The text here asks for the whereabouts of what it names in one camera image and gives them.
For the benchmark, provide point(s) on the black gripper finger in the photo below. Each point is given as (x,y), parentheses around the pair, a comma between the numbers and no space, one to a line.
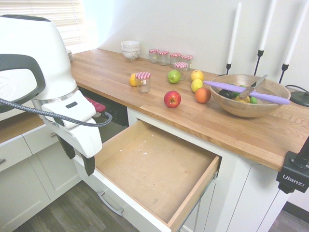
(88,166)
(68,149)

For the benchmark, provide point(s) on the white wooden drawer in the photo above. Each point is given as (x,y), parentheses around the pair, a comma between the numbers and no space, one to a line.
(149,169)

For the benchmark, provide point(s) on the metal drawer slide rail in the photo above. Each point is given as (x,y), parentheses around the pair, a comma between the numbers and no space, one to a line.
(210,180)

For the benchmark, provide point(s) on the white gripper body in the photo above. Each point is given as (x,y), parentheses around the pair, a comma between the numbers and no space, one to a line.
(77,135)

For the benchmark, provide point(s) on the white cabinet door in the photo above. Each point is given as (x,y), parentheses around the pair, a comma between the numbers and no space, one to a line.
(205,207)

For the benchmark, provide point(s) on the black lamp base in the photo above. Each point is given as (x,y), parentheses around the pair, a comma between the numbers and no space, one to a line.
(300,97)

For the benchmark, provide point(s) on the dark avocado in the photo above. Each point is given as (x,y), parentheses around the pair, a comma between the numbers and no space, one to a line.
(225,93)

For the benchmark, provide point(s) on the white window blinds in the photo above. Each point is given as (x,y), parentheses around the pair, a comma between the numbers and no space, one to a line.
(48,14)

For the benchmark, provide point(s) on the yellow mango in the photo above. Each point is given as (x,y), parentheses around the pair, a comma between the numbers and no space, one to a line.
(196,85)

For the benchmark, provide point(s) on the white counter cabinet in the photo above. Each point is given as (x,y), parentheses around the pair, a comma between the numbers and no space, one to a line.
(241,193)

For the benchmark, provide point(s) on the orange peach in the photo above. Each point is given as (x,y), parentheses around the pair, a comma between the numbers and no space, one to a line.
(203,95)

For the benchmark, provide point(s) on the green lime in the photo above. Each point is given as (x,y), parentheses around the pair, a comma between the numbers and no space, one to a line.
(253,100)

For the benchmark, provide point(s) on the large glass jar checked lid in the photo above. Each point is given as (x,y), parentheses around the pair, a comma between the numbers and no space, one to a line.
(143,83)

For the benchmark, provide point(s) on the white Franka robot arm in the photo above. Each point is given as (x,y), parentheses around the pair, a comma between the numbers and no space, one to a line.
(36,48)

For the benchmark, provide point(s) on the yellow fruit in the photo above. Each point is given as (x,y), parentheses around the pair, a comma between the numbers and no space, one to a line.
(242,99)

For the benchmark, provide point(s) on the black Ulanzi camera clamp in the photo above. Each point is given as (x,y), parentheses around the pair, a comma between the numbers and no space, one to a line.
(293,174)

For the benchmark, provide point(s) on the large wooden bowl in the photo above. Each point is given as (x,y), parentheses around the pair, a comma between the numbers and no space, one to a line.
(251,110)

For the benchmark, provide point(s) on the red apple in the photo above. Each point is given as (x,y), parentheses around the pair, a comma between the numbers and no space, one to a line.
(172,99)

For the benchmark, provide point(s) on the white plate stack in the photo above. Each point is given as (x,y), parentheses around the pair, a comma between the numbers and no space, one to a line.
(69,55)

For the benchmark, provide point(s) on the green apple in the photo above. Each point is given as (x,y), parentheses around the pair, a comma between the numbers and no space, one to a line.
(174,76)

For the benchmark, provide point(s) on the plain white bowl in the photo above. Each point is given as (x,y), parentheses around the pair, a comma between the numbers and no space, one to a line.
(130,43)
(130,50)

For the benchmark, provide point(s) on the purple knife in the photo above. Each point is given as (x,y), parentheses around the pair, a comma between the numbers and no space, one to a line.
(224,86)

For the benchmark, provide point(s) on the white taper candle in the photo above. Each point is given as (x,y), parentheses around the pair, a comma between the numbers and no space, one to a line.
(234,33)
(296,33)
(268,24)

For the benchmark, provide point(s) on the yellow apple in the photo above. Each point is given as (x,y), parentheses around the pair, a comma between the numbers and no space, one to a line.
(197,75)

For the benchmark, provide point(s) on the white bowl with pattern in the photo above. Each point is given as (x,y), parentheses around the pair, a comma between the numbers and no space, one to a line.
(131,56)

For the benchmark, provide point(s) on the yellow orange lemon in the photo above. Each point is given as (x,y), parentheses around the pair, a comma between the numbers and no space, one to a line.
(132,80)

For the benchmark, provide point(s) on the white cabinet with drawers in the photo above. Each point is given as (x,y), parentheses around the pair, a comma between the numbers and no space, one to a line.
(24,181)

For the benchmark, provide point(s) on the tall black candle holder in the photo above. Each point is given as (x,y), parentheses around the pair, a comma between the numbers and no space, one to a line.
(260,53)

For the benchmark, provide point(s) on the dishwasher with black panel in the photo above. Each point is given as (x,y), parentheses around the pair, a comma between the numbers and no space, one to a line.
(116,116)

